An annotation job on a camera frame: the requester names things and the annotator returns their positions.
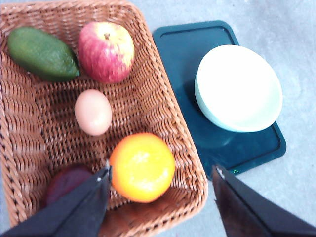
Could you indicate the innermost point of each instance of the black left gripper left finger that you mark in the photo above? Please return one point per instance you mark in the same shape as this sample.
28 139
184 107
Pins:
79 214

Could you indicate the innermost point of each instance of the light green ceramic bowl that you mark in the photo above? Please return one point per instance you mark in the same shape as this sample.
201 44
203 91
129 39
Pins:
237 89

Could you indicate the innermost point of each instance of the beige egg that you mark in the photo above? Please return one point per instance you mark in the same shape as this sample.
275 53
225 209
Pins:
93 112

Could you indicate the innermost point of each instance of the brown wicker basket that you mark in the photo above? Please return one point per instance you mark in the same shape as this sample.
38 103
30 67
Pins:
81 89

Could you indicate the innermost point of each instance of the dark purple fruit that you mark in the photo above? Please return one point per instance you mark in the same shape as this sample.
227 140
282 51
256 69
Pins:
64 179

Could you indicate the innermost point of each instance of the orange tangerine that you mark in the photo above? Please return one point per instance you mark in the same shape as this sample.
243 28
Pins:
142 167

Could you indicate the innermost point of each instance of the green avocado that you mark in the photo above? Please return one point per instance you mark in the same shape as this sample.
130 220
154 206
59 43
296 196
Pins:
41 56

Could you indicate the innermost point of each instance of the red yellow apple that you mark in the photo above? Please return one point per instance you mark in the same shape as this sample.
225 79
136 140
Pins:
106 51

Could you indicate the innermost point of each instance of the dark blue rectangular tray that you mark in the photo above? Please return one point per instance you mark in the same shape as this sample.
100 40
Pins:
183 45

